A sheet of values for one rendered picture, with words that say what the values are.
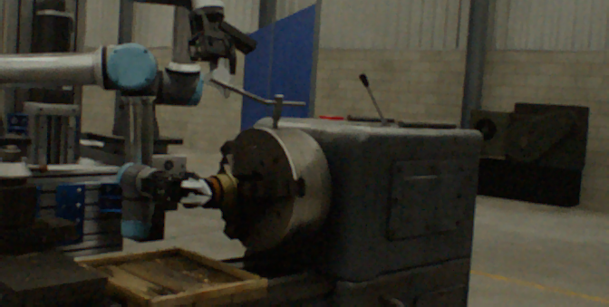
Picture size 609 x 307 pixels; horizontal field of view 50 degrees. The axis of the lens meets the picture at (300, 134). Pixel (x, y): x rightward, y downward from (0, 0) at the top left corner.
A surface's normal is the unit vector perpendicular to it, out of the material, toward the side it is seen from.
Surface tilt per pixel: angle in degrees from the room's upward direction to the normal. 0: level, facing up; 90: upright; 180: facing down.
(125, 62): 89
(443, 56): 90
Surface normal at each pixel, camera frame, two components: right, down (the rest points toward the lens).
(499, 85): -0.60, 0.00
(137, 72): 0.29, 0.06
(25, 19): 0.70, 0.08
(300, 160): 0.61, -0.48
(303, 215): 0.64, 0.35
